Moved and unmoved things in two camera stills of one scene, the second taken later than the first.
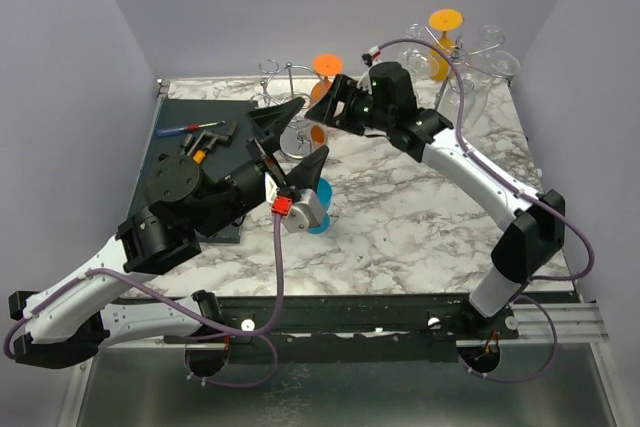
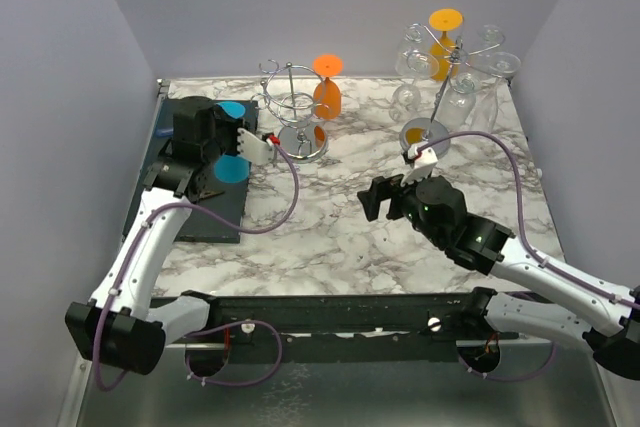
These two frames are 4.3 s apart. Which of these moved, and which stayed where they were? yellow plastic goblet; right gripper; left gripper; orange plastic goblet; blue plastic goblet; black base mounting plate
Moved: left gripper; blue plastic goblet; right gripper
Stayed: orange plastic goblet; yellow plastic goblet; black base mounting plate
